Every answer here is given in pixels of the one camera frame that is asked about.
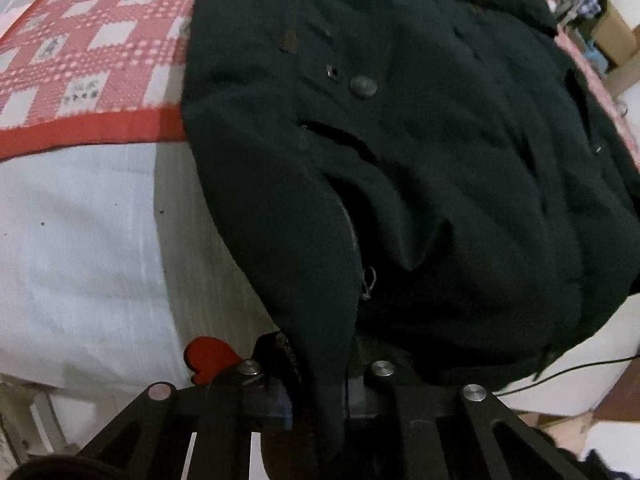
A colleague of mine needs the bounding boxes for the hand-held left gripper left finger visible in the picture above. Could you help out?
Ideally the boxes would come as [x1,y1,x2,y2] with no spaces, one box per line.
[77,360,293,480]

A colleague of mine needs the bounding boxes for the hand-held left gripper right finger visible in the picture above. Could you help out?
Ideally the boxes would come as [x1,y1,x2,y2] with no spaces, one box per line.
[344,360,593,480]

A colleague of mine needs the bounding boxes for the dark green coat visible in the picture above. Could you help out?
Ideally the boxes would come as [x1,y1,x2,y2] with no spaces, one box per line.
[181,0,640,466]

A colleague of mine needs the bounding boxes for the red heart-shaped object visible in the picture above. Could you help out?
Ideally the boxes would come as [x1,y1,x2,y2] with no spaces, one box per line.
[184,336,242,387]

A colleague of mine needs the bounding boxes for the white bed sheet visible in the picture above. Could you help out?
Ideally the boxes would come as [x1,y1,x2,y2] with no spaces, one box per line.
[0,132,283,413]

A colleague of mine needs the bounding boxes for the red checkered blanket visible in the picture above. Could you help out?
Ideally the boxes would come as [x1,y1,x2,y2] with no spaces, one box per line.
[0,0,640,171]

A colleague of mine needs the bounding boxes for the small blue plastic item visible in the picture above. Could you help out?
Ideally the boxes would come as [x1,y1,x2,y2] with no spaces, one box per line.
[582,40,613,73]

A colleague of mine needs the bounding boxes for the open cardboard box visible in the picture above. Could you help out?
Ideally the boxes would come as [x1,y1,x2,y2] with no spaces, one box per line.
[590,0,640,67]

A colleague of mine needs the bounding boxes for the black cable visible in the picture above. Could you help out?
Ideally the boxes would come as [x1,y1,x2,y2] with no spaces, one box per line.
[492,352,640,397]

